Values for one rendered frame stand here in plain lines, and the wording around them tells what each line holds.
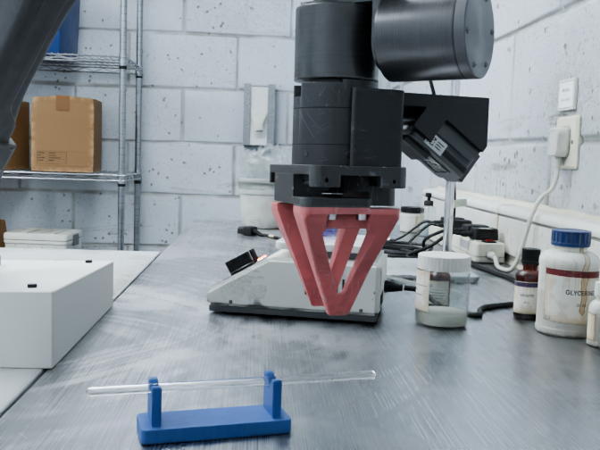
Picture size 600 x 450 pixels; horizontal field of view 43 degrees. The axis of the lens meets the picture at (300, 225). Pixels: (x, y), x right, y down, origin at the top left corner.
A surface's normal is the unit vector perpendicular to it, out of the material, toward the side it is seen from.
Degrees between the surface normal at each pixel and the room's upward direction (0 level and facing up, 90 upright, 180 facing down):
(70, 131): 91
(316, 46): 89
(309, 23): 90
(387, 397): 0
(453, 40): 108
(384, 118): 89
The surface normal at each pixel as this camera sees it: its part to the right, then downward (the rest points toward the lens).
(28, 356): 0.05, 0.09
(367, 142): 0.29, 0.08
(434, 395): 0.04, -1.00
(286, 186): -0.95, 0.00
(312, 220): 0.27, 0.44
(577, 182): -1.00, -0.03
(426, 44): -0.50, 0.36
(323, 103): -0.35, 0.06
